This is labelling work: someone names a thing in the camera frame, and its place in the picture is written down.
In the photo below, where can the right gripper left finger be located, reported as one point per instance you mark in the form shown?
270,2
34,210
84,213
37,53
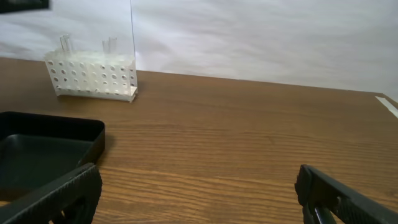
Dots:
62,196

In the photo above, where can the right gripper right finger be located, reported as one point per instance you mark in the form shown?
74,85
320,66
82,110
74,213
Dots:
335,202

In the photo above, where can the clear test tube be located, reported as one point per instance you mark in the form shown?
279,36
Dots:
113,46
69,43
62,43

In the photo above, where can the black tray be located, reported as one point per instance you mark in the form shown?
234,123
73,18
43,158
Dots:
37,155

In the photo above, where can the white test tube rack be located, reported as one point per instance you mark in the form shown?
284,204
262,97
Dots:
93,81

